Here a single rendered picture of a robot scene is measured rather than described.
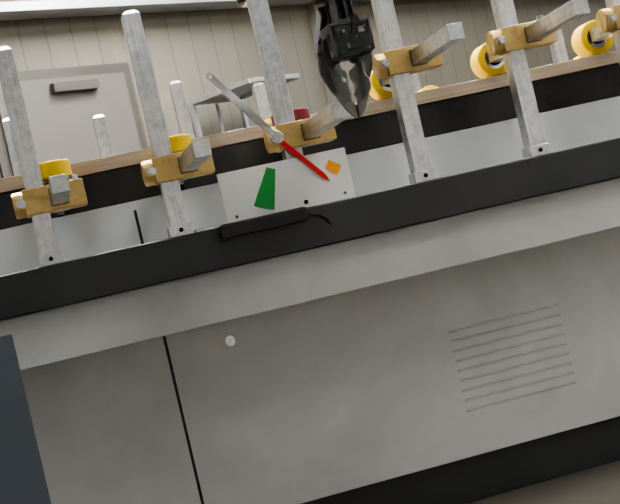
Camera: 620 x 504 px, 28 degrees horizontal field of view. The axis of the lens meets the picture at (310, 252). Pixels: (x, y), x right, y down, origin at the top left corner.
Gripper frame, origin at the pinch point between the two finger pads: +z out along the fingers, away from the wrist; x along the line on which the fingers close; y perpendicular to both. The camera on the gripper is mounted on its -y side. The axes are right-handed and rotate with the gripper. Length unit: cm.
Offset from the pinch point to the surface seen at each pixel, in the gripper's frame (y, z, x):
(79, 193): -38, 1, -45
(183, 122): -147, -22, -6
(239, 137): -58, -6, -9
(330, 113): -11.9, -1.7, -1.1
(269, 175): -36.9, 5.1, -8.8
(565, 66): -57, -6, 67
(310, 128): -29.6, -1.5, -0.6
